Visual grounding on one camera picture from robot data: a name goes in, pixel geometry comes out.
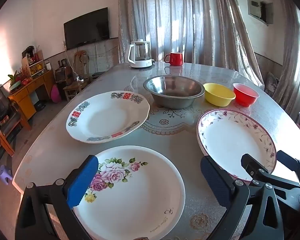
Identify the white plate with red characters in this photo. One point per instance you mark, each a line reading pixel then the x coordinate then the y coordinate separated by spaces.
pixel 107 120

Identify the wide grey curtain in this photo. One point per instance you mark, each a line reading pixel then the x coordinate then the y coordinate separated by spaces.
pixel 180 17

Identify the small white appliance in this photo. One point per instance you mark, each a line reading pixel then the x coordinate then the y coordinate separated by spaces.
pixel 48 65

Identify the white plate with rose print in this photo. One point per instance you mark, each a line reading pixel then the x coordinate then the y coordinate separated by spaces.
pixel 140 192

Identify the white plate purple floral rim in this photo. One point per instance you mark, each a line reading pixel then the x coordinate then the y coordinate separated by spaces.
pixel 230 140

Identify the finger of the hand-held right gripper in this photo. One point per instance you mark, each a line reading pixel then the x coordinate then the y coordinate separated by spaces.
pixel 287 158
pixel 250 165

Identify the white power strip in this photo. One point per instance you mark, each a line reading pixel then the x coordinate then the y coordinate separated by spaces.
pixel 79 79

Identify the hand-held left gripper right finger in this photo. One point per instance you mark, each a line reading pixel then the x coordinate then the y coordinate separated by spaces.
pixel 215 182

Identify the white glass electric kettle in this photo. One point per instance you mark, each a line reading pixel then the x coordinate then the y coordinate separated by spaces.
pixel 140 55

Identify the white wall electrical box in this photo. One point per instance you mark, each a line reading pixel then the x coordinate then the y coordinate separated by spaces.
pixel 253 5

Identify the grey wall hatch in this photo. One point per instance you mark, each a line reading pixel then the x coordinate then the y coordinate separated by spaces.
pixel 267 13

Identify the pink plastic container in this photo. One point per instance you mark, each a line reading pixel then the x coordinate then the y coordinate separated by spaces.
pixel 55 93

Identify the red plastic bowl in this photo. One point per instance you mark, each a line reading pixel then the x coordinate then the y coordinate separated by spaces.
pixel 245 98

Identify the red mug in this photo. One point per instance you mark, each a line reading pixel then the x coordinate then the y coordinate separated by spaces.
pixel 176 58

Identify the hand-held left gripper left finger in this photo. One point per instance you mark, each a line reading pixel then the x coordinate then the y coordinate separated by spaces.
pixel 82 181

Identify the wooden chair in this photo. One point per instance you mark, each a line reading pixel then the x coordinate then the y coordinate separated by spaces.
pixel 76 88

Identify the yellow plastic bowl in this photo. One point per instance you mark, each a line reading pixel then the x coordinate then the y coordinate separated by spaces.
pixel 218 96

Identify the dark wooden armchair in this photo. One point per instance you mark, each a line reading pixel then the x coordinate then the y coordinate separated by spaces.
pixel 5 115

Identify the black flat television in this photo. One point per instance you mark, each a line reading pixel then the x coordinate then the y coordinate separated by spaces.
pixel 87 28

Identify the wooden shelf with ornaments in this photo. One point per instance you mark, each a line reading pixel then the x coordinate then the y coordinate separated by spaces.
pixel 33 62

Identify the orange wooden cabinet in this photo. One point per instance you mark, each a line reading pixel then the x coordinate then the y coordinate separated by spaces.
pixel 25 97

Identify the stainless steel bowl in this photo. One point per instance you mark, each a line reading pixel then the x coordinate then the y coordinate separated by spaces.
pixel 175 97

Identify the patterned cushion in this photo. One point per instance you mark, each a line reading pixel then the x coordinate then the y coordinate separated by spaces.
pixel 272 83

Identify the purple plastic stool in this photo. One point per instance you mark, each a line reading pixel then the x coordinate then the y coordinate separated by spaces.
pixel 3 173

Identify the narrow grey curtain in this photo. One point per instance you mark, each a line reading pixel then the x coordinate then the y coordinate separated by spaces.
pixel 295 55

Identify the potted green plant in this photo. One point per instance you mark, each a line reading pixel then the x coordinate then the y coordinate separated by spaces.
pixel 13 80

